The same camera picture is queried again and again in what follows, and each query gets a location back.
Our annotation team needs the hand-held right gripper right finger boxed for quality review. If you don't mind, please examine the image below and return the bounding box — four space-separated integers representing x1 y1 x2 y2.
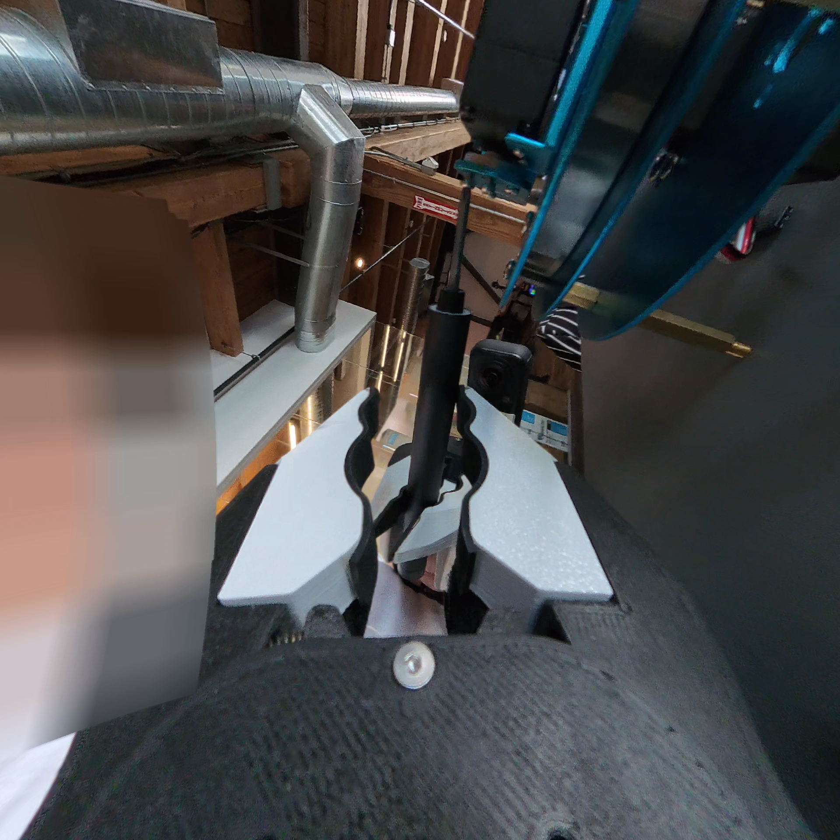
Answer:
457 386 614 619

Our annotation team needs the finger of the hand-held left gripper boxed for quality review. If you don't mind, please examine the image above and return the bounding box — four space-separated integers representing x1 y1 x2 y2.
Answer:
394 486 466 565
371 449 424 562

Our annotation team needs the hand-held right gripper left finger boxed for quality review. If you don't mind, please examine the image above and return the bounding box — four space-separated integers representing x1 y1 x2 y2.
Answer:
217 387 382 622

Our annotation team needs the black screwdriver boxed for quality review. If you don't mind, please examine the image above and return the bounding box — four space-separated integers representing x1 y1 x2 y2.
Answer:
406 185 475 522

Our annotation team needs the blue metal toy robot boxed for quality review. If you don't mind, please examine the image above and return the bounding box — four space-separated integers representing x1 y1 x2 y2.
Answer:
456 0 840 361

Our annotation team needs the dark grey desk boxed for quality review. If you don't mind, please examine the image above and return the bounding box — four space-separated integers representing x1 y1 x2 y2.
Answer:
581 177 840 840

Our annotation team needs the white blue poster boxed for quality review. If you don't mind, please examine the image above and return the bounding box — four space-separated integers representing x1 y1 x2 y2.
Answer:
521 410 571 455

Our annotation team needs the wooden ceiling beam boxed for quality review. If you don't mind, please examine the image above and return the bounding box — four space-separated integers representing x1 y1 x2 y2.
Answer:
0 125 473 227

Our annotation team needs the person's white shirt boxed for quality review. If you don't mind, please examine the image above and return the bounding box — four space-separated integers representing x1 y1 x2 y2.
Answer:
0 731 76 840

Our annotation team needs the wooden post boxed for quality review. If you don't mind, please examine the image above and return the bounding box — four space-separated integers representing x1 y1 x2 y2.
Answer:
361 151 536 240

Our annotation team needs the silver ventilation duct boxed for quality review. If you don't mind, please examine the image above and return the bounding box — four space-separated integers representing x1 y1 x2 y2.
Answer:
0 0 460 354

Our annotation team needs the red white servo cable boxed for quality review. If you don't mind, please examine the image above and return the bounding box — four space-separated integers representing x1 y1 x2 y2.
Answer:
718 205 796 263

